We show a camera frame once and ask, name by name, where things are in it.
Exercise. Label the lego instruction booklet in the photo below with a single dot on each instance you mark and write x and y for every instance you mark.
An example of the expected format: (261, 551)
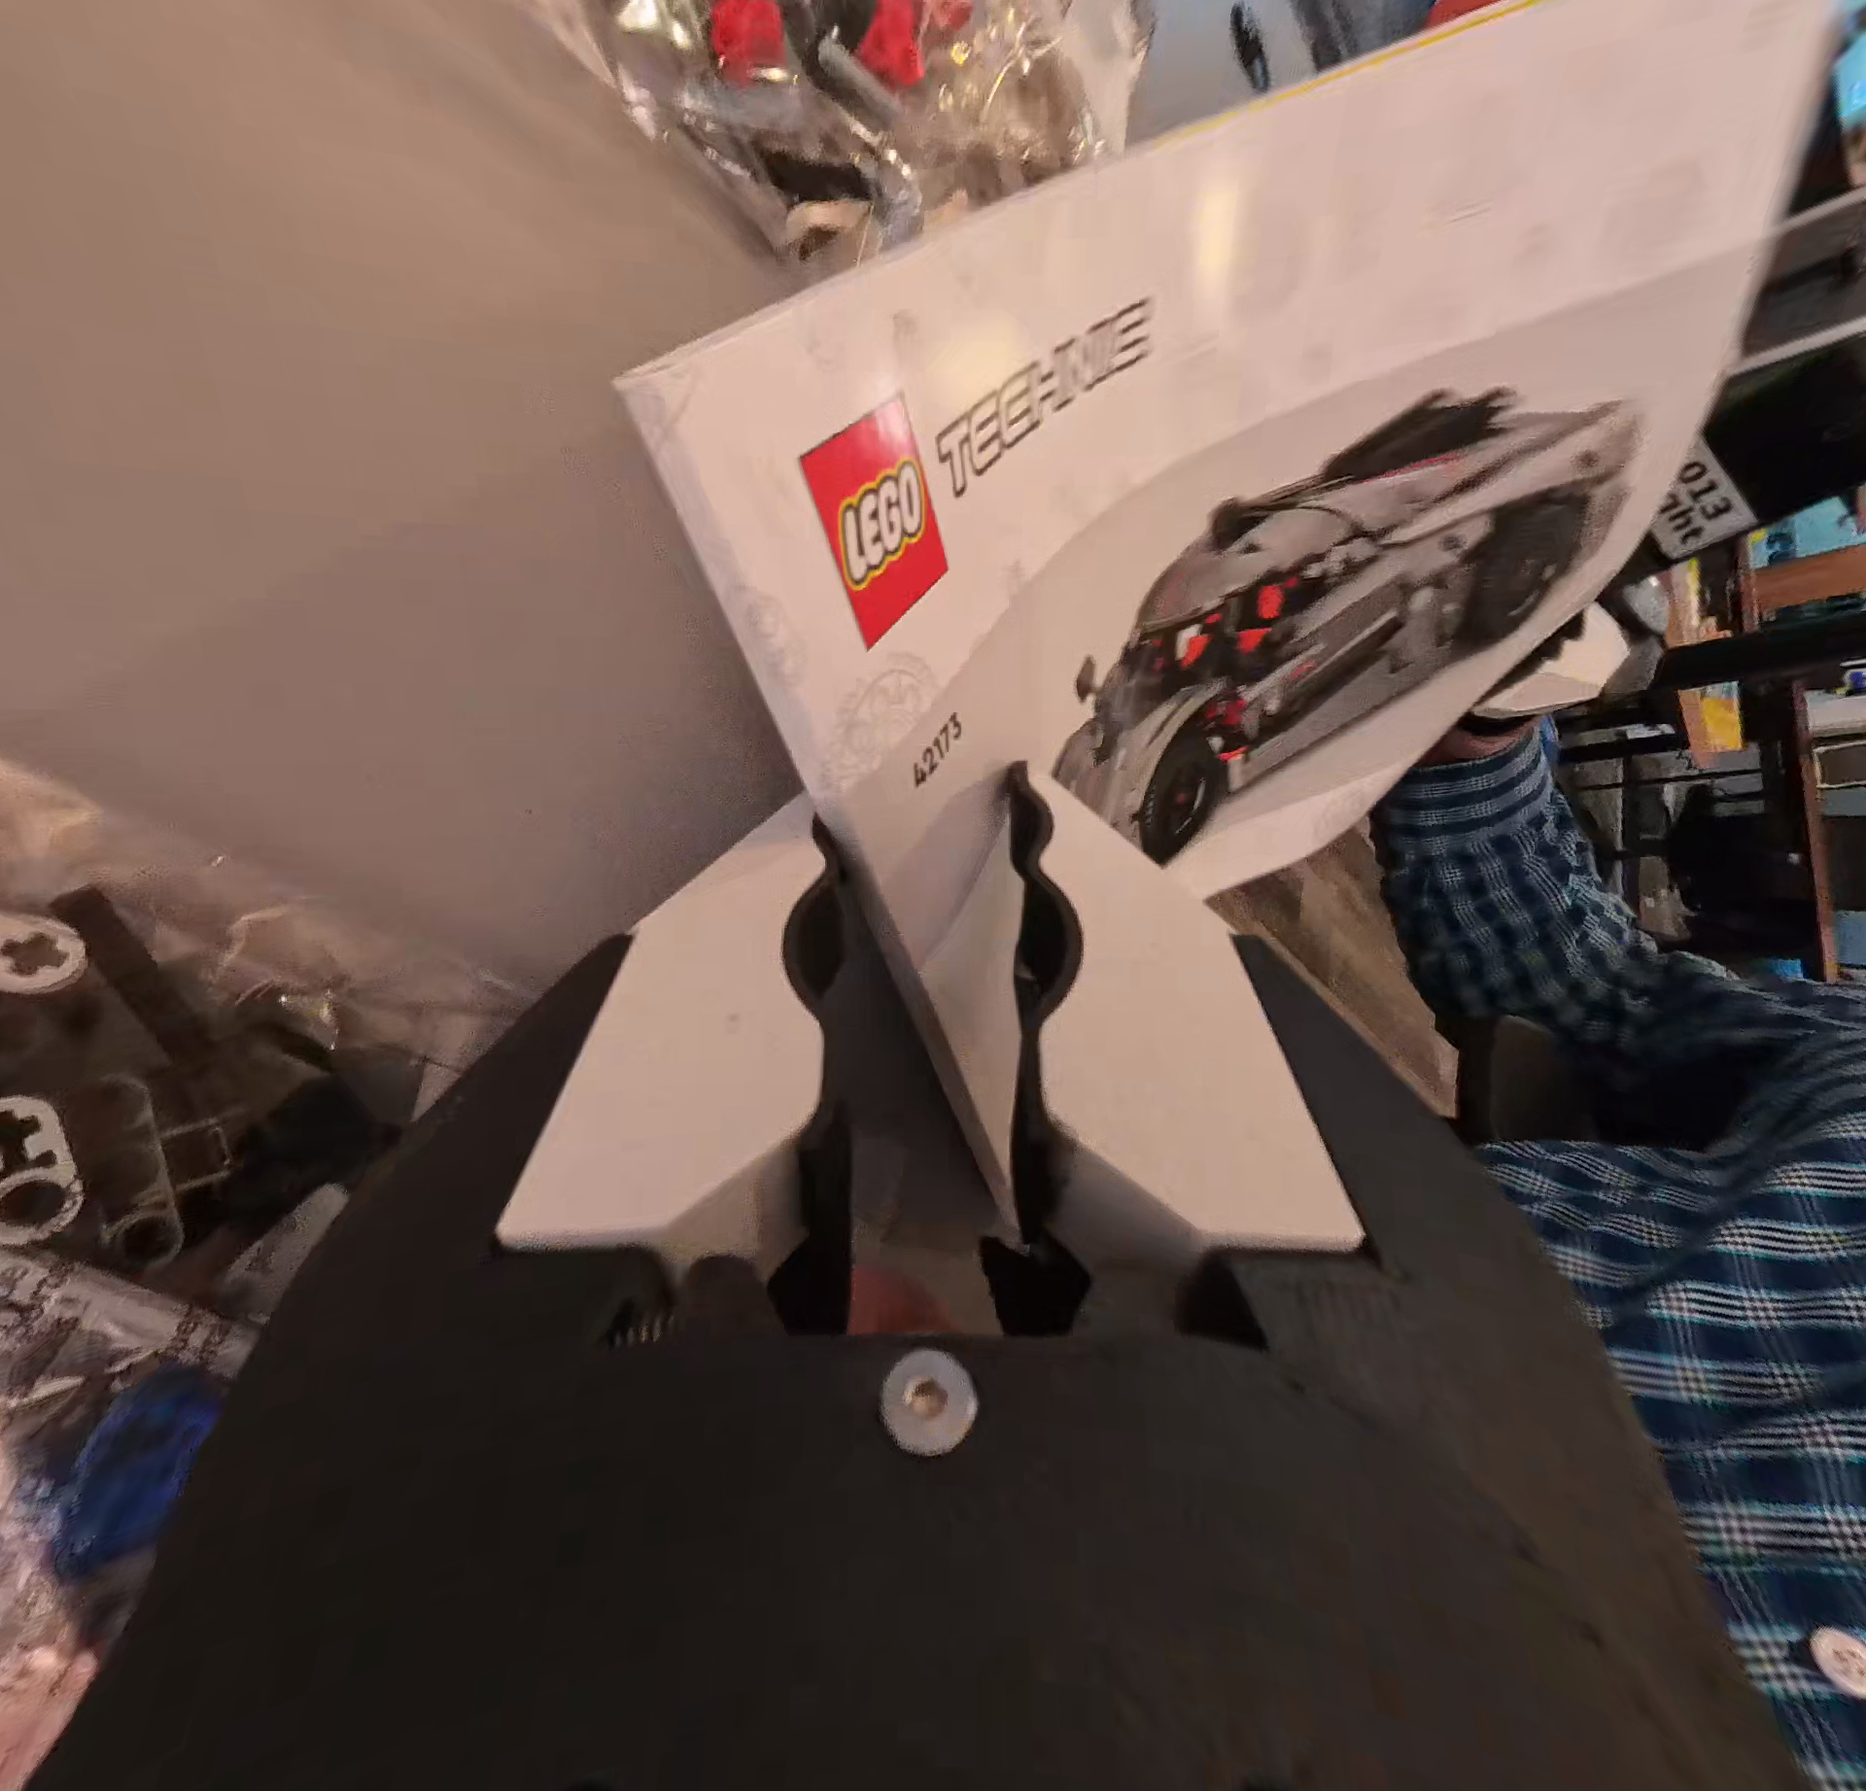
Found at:
(1166, 361)

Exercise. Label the clear bag of black pieces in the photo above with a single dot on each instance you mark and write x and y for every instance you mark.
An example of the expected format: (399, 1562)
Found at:
(148, 1063)

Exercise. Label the clear bag of red pieces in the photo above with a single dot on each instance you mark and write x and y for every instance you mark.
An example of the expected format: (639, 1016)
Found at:
(873, 103)

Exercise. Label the person's plaid shirt torso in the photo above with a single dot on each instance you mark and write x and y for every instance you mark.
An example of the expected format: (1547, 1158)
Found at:
(1720, 1308)

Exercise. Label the wooden shelf unit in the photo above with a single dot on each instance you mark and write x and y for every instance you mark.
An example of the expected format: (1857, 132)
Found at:
(1797, 771)

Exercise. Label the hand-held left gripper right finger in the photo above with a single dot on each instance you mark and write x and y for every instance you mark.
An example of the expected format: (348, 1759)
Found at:
(1181, 1075)

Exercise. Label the person's right forearm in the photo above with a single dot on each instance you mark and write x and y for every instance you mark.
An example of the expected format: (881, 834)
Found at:
(1519, 904)

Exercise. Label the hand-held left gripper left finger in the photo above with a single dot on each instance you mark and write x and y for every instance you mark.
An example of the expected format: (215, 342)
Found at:
(651, 1075)

